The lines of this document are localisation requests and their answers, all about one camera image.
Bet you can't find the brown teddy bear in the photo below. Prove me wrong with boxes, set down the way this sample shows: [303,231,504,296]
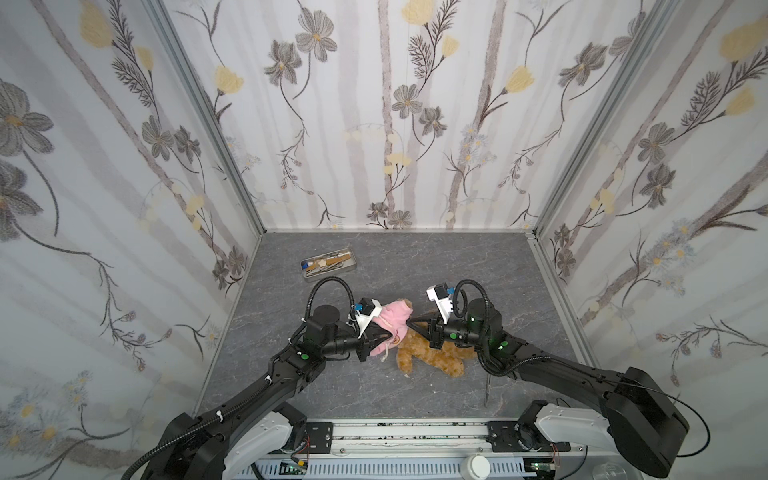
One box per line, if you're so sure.
[391,299,477,378]

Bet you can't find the pink fleece bear hoodie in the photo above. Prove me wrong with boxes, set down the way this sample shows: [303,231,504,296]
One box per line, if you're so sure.
[370,299,413,356]

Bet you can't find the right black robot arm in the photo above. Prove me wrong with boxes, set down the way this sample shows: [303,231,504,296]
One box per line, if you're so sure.
[407,299,689,478]

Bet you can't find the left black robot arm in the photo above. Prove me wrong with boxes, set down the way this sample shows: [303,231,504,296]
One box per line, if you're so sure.
[122,305,393,479]

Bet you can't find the small black scissors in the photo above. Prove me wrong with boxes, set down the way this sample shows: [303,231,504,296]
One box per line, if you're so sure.
[483,374,492,408]

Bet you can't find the clear plastic tool box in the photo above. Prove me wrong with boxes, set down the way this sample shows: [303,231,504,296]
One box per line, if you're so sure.
[300,248,357,282]

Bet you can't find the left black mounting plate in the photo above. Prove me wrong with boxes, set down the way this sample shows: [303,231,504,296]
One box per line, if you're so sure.
[285,422,334,455]

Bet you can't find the black mounting plate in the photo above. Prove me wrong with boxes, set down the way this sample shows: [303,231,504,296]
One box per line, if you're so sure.
[285,422,334,455]
[486,421,571,453]

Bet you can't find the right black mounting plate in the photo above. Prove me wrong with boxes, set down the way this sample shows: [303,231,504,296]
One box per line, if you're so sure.
[486,421,571,453]

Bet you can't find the white round cap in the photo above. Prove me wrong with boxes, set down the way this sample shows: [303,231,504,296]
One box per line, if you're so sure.
[459,454,491,480]

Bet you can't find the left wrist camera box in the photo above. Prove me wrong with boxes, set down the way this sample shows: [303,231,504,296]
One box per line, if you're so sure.
[351,297,383,338]

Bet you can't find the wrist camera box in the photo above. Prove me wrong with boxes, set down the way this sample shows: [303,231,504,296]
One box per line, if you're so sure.
[351,297,383,338]
[427,283,454,324]

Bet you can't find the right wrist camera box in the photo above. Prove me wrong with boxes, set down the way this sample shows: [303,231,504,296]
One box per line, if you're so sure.
[427,283,454,324]

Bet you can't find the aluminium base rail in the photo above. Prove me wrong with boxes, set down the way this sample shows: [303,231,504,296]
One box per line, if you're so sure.
[160,417,670,480]

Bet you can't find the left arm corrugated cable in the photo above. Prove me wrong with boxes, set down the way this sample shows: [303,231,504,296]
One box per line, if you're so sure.
[119,395,259,480]

